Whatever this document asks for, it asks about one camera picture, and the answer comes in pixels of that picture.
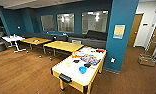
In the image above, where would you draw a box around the small black puck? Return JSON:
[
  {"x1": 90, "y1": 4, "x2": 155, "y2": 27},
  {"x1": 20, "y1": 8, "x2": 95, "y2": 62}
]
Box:
[{"x1": 72, "y1": 59, "x2": 81, "y2": 65}]

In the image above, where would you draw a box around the wooden top table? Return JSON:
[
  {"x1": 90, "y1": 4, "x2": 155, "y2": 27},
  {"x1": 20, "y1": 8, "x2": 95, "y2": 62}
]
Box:
[
  {"x1": 19, "y1": 37, "x2": 53, "y2": 55},
  {"x1": 43, "y1": 40, "x2": 86, "y2": 58}
]

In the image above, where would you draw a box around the colourful board game packet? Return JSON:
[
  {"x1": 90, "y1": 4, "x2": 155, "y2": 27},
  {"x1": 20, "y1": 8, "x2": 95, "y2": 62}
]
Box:
[{"x1": 79, "y1": 54, "x2": 102, "y2": 65}]

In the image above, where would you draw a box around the dark grey sofa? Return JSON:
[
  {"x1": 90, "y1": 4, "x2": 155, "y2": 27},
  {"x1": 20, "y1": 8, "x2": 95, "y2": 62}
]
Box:
[{"x1": 67, "y1": 29, "x2": 109, "y2": 50}]

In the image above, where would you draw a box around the yellow air hockey table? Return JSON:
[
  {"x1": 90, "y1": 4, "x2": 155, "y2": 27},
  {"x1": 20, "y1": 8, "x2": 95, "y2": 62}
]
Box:
[{"x1": 50, "y1": 46, "x2": 108, "y2": 94}]

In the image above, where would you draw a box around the interior glass window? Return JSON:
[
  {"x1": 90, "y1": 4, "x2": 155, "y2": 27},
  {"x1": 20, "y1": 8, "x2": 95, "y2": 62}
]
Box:
[
  {"x1": 40, "y1": 14, "x2": 56, "y2": 33},
  {"x1": 56, "y1": 12, "x2": 76, "y2": 34},
  {"x1": 81, "y1": 9, "x2": 110, "y2": 35}
]

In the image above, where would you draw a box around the brown wooden door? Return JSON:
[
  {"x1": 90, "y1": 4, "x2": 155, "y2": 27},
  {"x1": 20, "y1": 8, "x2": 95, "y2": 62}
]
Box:
[{"x1": 127, "y1": 13, "x2": 144, "y2": 48}]

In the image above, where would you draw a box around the small white table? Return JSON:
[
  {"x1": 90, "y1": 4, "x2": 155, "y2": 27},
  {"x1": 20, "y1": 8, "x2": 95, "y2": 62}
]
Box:
[{"x1": 1, "y1": 34, "x2": 27, "y2": 54}]

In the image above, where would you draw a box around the brown cardboard box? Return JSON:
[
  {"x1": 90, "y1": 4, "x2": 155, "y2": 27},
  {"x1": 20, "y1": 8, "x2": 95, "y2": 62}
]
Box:
[{"x1": 137, "y1": 53, "x2": 156, "y2": 67}]

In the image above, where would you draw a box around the white pillar wall outlet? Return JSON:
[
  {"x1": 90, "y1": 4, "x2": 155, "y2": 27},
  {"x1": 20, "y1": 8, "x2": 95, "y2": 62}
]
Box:
[{"x1": 110, "y1": 57, "x2": 117, "y2": 64}]

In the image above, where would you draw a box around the yellow framed wall sign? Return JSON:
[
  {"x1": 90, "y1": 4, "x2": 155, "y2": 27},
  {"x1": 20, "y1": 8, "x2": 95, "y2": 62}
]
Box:
[{"x1": 112, "y1": 24, "x2": 127, "y2": 41}]

